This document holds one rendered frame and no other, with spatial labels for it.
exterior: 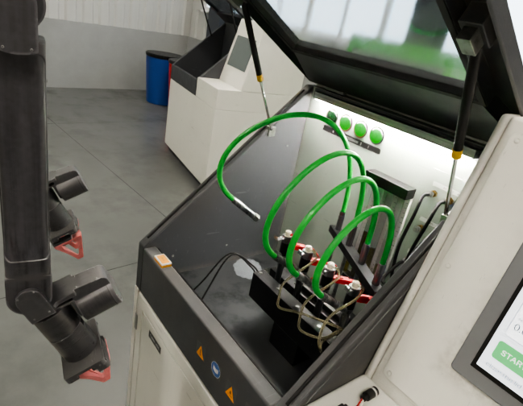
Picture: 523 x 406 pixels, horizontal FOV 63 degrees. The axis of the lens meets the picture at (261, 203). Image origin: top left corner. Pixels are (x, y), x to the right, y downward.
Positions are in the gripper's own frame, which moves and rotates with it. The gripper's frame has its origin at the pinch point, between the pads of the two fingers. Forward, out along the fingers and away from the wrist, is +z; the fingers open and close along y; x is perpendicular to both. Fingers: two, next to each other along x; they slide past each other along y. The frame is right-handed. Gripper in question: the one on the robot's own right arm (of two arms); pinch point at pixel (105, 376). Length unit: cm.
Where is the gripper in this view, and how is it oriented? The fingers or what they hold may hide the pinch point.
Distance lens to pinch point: 86.8
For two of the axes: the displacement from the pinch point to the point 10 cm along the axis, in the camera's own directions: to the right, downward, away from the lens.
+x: -8.6, 4.4, -2.4
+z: 2.4, 7.8, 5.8
